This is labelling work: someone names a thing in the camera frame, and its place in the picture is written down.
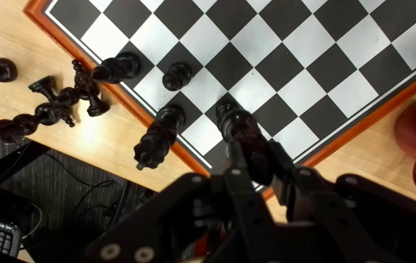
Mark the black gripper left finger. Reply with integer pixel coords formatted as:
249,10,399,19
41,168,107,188
85,142,273,263

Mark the black white chessboard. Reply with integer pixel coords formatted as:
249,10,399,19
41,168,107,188
24,0,416,201

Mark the dark wooden pawn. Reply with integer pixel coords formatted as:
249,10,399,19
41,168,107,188
161,61,195,92

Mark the dark wooden bishop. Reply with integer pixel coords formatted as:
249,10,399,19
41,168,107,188
215,102,273,187

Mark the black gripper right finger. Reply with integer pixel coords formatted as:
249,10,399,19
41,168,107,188
271,142,416,263

